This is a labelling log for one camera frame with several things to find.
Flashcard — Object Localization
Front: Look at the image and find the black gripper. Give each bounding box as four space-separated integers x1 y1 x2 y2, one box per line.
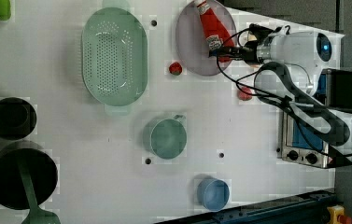
209 46 258 62

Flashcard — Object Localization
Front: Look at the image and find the red ketchup bottle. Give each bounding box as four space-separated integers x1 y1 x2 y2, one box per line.
193 0 234 53

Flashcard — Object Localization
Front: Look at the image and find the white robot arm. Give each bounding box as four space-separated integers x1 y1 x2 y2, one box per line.
210 31 352 161

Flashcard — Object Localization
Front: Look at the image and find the grey oval plate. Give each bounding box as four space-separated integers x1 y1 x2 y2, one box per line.
176 0 236 77

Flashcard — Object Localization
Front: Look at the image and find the red strawberry toy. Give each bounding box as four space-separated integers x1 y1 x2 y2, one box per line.
237 87 252 101

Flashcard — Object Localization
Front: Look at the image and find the small red tomato toy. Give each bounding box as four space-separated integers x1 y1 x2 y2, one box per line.
169 62 183 76

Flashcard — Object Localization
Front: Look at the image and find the green perforated colander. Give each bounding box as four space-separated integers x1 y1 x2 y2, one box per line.
81 0 148 116

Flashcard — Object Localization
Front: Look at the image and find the blue cup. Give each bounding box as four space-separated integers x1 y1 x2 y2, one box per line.
196 178 230 212

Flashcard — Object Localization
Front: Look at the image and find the small black pot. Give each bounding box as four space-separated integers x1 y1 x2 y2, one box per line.
0 97 37 140

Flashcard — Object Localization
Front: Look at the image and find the green cucumber toy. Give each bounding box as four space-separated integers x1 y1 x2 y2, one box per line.
0 0 11 21

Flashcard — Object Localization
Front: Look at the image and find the green spatula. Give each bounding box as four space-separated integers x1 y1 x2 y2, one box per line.
17 158 61 224

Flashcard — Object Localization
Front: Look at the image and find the large black pot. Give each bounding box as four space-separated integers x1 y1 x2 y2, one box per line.
0 141 58 210

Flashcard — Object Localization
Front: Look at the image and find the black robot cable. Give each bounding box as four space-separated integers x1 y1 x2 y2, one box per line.
216 27 352 158

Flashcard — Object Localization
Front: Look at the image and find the green cup with handle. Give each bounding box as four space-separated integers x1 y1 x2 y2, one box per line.
143 114 187 160

